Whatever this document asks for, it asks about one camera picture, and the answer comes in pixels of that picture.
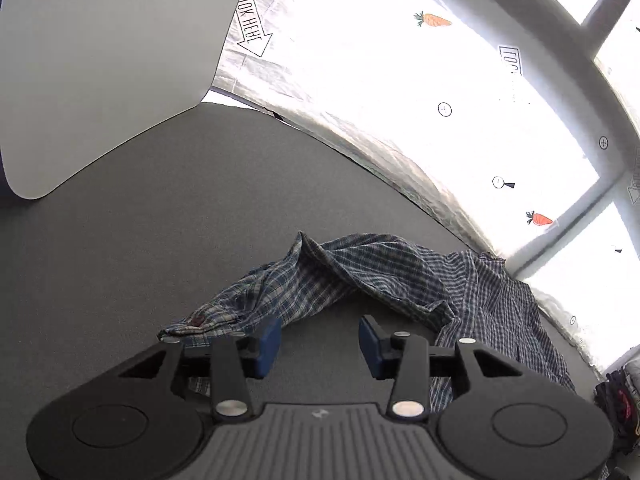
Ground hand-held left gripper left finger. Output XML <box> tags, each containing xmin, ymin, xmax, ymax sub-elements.
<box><xmin>117</xmin><ymin>317</ymin><xmax>282</xmax><ymax>421</ymax></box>

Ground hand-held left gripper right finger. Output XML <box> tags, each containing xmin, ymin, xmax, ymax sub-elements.
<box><xmin>359</xmin><ymin>315</ymin><xmax>523</xmax><ymax>421</ymax></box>

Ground blue plaid shirt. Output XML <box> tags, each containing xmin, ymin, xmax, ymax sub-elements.
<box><xmin>157</xmin><ymin>231</ymin><xmax>576</xmax><ymax>411</ymax></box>

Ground stack of dark folded clothes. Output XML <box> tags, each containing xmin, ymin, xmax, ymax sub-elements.
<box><xmin>594</xmin><ymin>367</ymin><xmax>640</xmax><ymax>456</ymax></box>

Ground printed translucent plastic sheet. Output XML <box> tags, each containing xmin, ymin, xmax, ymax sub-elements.
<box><xmin>210</xmin><ymin>0</ymin><xmax>640</xmax><ymax>368</ymax></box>

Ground white rounded board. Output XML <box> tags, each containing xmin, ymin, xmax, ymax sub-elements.
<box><xmin>0</xmin><ymin>0</ymin><xmax>271</xmax><ymax>201</ymax></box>

